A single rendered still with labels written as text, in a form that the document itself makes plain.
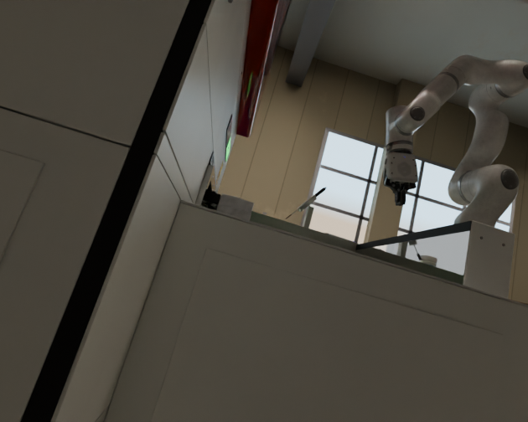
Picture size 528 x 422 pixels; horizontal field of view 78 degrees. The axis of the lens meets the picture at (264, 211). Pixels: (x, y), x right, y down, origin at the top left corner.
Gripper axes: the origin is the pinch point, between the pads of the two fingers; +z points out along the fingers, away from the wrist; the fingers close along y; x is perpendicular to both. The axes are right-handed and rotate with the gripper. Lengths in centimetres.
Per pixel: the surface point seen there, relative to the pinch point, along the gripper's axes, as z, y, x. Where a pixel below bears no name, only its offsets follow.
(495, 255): 20.8, -3.7, -40.0
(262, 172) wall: -85, -20, 244
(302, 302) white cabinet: 31, -43, -46
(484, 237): 17.4, -5.7, -40.0
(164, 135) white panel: 15, -62, -66
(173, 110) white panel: 12, -62, -66
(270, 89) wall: -186, -18, 244
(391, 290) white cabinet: 29, -28, -46
